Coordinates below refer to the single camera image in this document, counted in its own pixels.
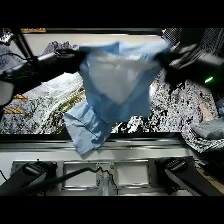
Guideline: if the light blue long-sleeved shirt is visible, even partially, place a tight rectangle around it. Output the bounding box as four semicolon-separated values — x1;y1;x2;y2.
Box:
62;40;172;158

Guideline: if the grey garment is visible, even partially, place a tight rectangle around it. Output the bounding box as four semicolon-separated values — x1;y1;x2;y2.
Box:
190;117;224;141

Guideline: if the silver frame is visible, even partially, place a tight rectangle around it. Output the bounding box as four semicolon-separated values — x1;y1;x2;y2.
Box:
0;133;224;197

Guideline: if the black cable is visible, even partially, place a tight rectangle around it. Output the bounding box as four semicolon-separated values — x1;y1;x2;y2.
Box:
18;165;118;196

